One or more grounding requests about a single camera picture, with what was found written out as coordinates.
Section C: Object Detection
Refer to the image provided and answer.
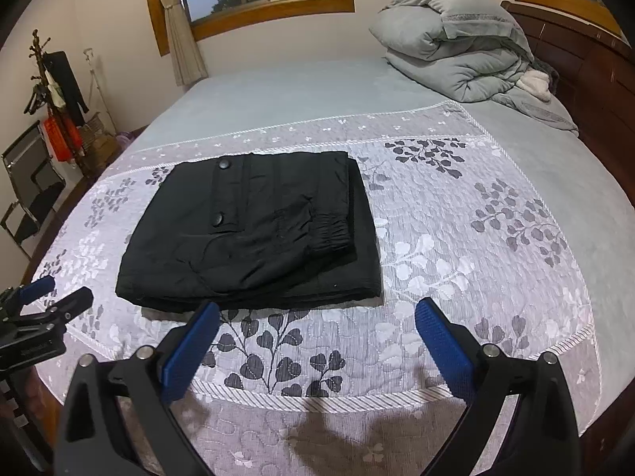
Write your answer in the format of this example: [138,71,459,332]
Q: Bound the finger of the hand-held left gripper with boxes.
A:
[20,286,95,330]
[0,275,57,319]

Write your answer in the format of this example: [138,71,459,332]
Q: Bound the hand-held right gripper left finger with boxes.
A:
[54,301,221,476]

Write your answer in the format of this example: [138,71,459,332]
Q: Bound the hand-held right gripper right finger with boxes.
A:
[414,297,582,476]

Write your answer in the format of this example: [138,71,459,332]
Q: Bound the black pants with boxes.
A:
[115,150,384,314]

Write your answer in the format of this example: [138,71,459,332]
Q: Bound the leaf print bedspread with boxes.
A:
[27,57,623,476]

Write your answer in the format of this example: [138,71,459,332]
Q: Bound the orange bag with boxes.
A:
[42,116,83,163]

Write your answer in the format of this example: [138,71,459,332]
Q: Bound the black hanging garment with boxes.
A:
[42,51,91,128]

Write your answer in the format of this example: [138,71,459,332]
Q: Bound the wooden coat rack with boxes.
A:
[24,30,91,162]

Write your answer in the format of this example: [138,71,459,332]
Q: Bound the beige curtain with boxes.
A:
[149,0,210,93]

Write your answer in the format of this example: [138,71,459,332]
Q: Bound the white cloth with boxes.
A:
[516,70,553,103]

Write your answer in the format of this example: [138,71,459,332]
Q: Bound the grey folded quilt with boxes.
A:
[368,0,580,136]

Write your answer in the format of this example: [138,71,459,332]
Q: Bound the dark wooden headboard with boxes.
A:
[500,0,635,202]

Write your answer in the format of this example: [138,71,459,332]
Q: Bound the black metal frame chair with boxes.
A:
[0,119,69,261]

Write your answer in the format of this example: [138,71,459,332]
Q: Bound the wire storage rack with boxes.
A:
[78,111,123,173]

